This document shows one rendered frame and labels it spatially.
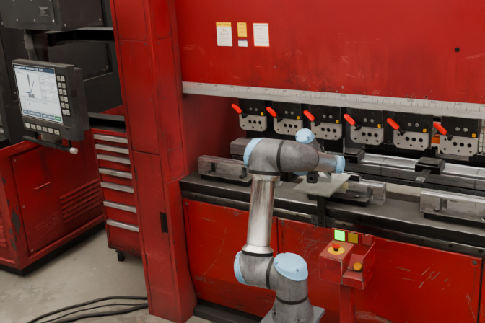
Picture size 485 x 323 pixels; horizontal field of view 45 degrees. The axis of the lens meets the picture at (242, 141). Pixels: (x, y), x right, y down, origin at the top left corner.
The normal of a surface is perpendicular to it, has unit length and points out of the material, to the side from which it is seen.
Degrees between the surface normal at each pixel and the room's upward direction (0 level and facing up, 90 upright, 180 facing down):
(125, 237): 90
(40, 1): 90
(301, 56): 90
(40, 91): 90
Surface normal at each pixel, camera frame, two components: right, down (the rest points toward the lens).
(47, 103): -0.62, 0.28
